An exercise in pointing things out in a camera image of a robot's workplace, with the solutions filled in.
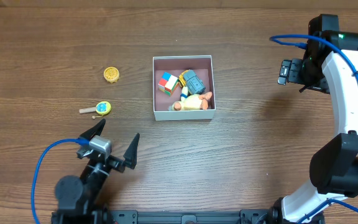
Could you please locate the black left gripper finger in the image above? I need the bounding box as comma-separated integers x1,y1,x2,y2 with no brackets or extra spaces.
79,118,106,141
123,133,140,169

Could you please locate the colourful puzzle cube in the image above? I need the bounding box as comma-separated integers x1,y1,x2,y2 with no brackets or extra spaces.
158,72,178,96

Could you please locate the white plush duck toy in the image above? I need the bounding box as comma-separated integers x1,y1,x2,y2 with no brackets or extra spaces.
168,86,213,111

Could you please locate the yellow grey toy truck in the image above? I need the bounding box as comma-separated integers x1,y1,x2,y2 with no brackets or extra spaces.
178,70,206,95

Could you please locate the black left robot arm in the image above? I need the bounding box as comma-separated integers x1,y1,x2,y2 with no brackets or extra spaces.
51,119,140,223

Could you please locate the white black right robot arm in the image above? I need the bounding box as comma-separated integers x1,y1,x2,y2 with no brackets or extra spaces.
258,14,358,224

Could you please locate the yellow blue rattle drum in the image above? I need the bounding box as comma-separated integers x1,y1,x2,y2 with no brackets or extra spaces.
79,101,112,119

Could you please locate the yellow round toy disc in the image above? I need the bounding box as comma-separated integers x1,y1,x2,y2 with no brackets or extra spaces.
103,67,120,83

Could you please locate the white box pink interior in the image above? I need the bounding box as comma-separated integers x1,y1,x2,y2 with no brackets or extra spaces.
152,55,216,121

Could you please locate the blue left cable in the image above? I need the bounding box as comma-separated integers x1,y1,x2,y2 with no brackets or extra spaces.
30,138,90,224

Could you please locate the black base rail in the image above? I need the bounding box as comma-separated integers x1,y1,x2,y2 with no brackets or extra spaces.
51,209,287,224

